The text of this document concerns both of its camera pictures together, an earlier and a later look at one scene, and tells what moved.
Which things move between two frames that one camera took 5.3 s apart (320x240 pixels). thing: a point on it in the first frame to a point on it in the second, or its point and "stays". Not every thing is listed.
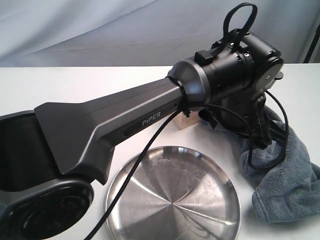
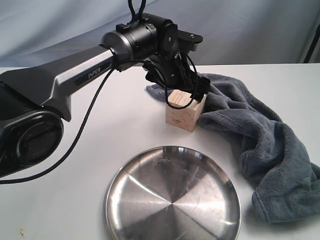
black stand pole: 313,45 stays
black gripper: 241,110 to 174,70
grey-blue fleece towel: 288,180 stays
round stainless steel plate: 176,193 stays
